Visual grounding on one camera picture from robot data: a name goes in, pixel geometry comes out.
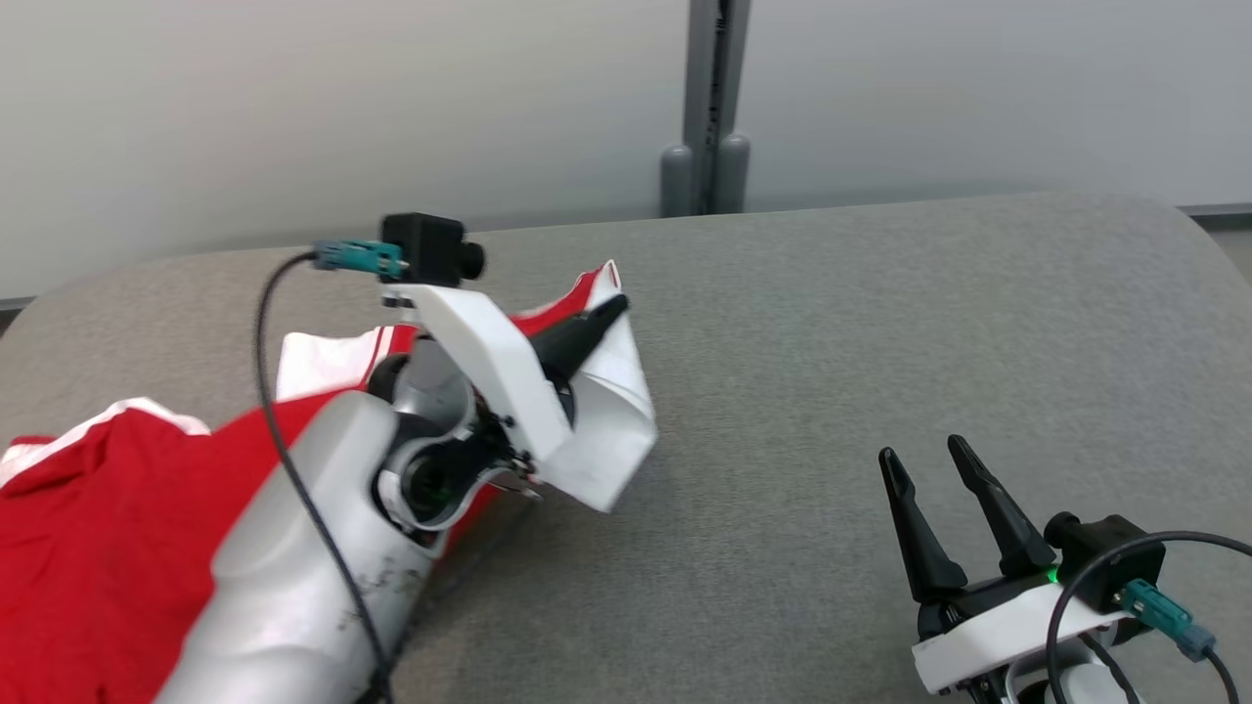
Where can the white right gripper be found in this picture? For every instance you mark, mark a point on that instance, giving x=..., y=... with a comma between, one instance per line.
x=998, y=636

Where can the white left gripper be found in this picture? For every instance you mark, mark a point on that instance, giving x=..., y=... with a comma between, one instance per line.
x=479, y=342

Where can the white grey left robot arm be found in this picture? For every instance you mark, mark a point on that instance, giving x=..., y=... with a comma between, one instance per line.
x=284, y=548

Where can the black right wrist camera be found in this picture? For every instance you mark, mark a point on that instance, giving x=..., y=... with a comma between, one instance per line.
x=1115, y=557

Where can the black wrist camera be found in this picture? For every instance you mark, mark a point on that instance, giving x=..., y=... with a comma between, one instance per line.
x=425, y=249
x=1115, y=557

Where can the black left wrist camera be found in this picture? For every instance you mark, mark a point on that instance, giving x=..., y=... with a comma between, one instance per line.
x=425, y=249

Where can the grey cylindrical post foot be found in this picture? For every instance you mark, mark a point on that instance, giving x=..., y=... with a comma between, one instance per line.
x=677, y=181
x=734, y=176

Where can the grey metal partition post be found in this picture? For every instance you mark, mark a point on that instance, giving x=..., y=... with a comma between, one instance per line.
x=699, y=78

